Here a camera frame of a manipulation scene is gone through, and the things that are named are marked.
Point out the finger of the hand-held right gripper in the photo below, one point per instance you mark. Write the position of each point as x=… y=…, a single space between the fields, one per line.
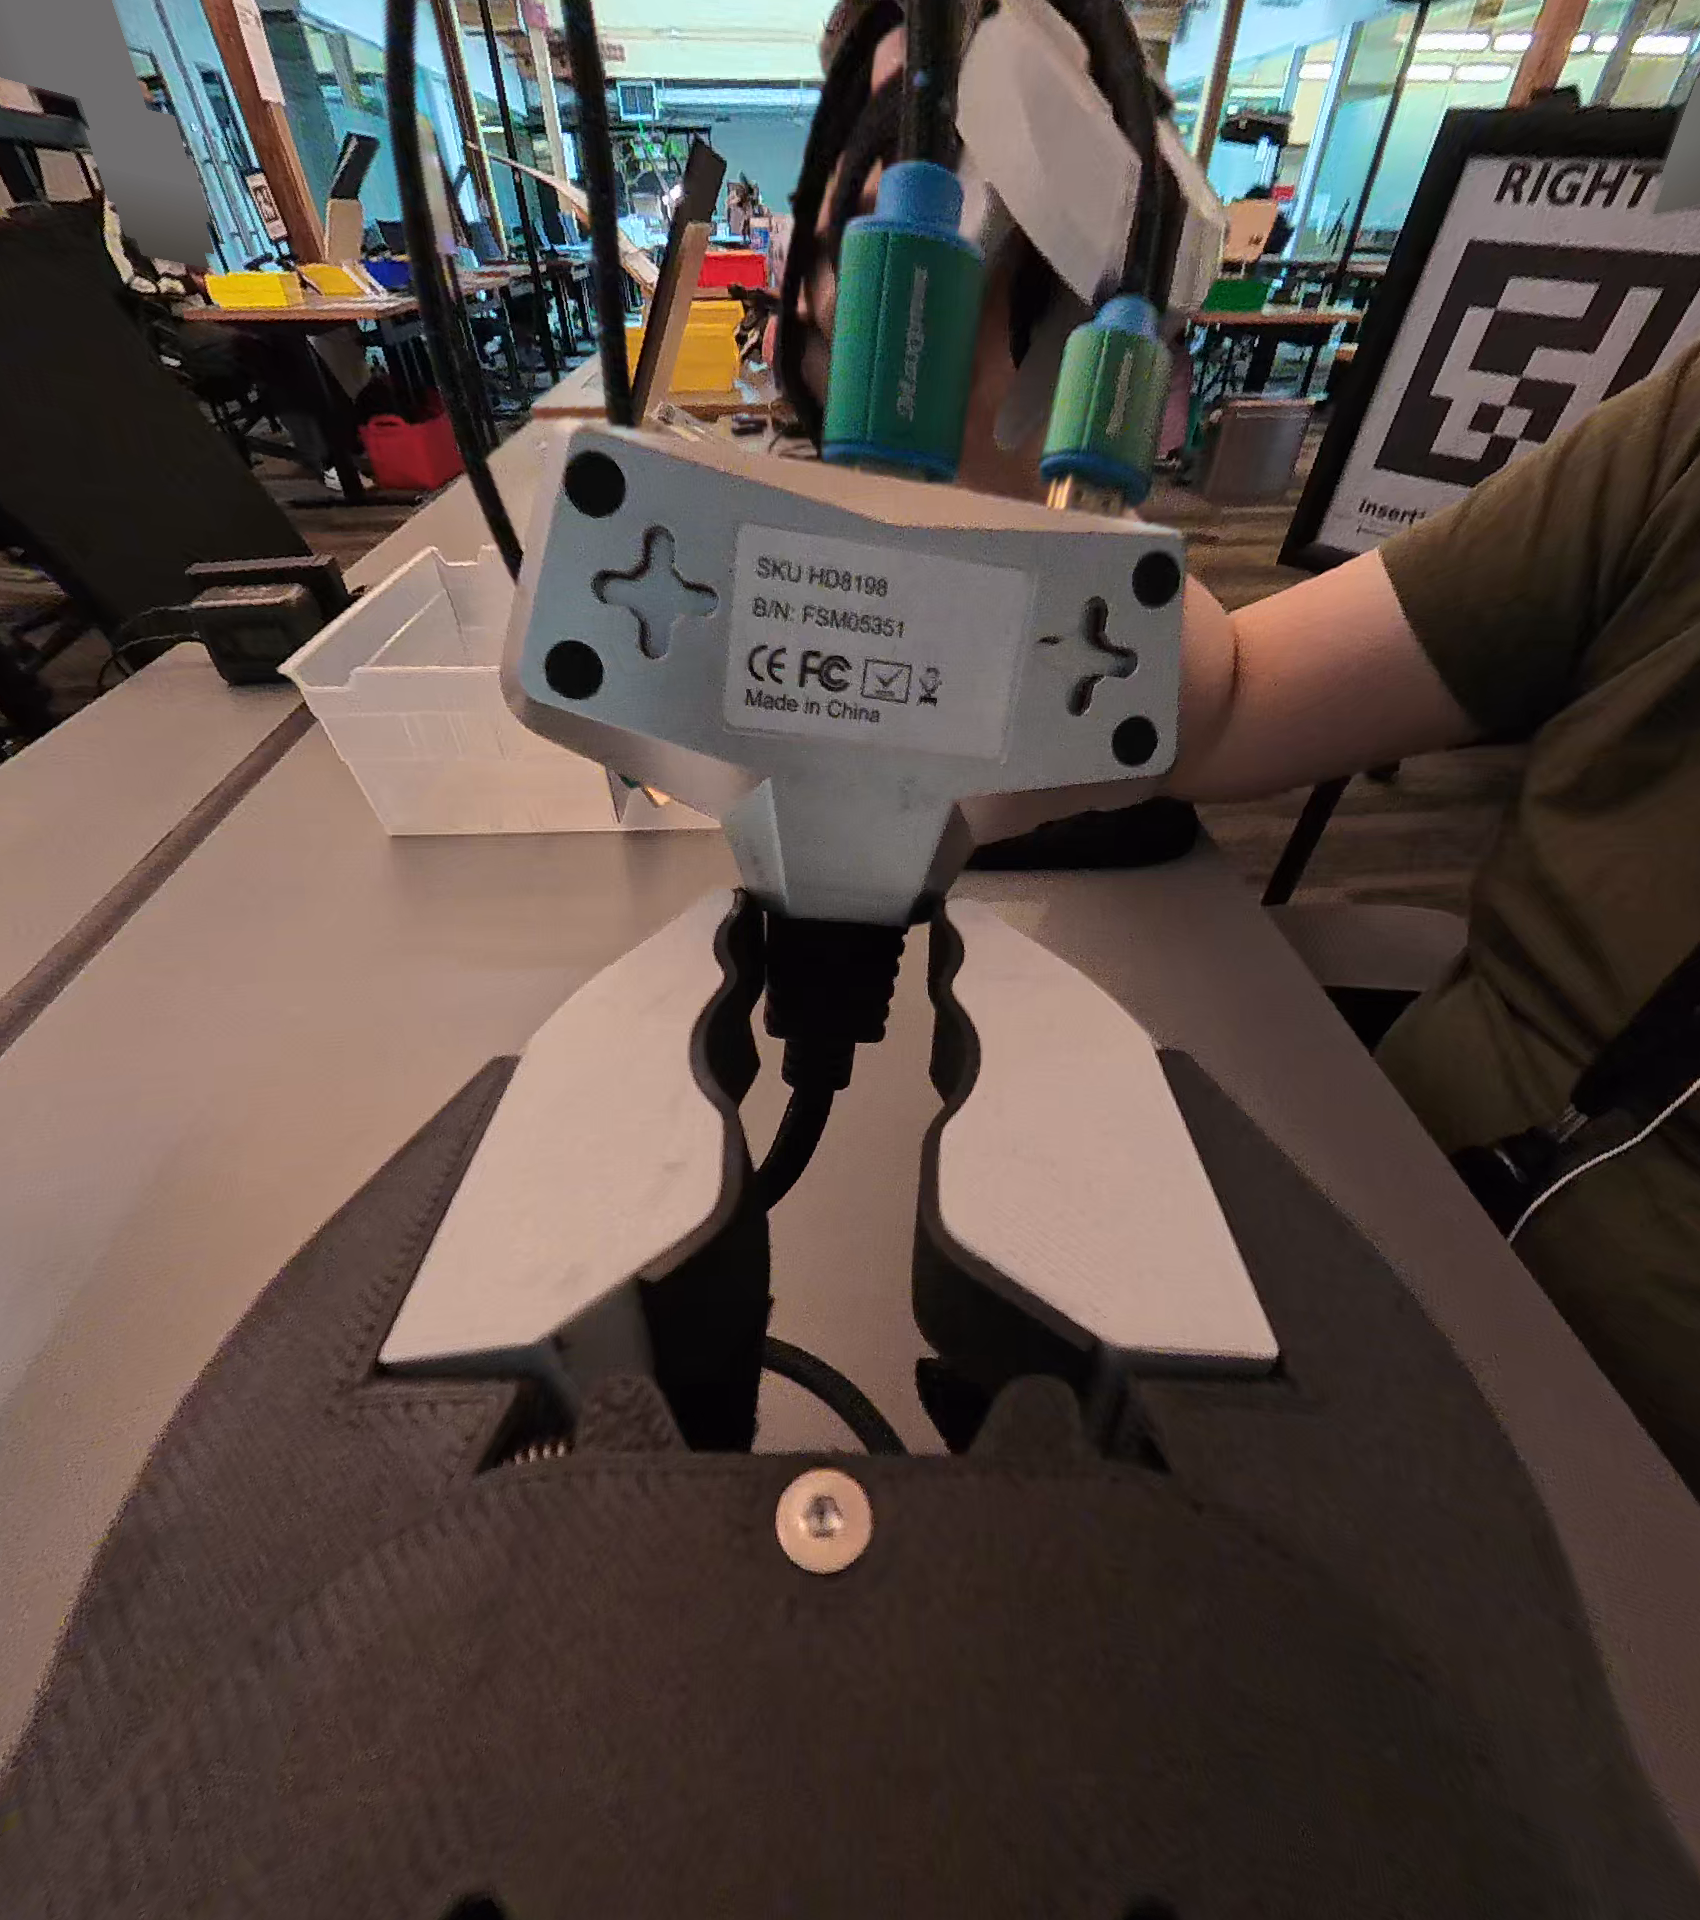
x=1192 y=211
x=1052 y=150

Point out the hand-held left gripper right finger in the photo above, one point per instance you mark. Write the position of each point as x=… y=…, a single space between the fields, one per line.
x=1091 y=1201

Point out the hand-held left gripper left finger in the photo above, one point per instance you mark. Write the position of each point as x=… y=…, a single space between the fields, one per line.
x=580 y=1185

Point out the clear plastic bin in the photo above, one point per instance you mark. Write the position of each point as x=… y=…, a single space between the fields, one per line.
x=401 y=734

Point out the silver hdmi switch box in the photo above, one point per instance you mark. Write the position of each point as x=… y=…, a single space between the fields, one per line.
x=880 y=645

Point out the green storage bin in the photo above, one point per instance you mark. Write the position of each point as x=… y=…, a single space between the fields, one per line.
x=1236 y=297

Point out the grey trash can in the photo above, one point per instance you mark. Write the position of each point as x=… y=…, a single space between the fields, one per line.
x=1259 y=450

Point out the red storage bin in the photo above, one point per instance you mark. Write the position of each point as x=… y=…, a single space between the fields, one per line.
x=732 y=270
x=413 y=452

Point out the framed marker sign on stand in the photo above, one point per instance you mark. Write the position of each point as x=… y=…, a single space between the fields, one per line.
x=1541 y=344

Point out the yellow storage bin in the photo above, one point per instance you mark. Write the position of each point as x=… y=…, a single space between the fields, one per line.
x=709 y=353
x=250 y=290

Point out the black power adapter box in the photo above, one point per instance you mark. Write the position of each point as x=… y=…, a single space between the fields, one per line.
x=258 y=630

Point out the dark furniture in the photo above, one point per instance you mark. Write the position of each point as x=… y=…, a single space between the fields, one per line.
x=70 y=435

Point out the wooden support post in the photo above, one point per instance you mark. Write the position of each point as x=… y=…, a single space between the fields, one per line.
x=264 y=135

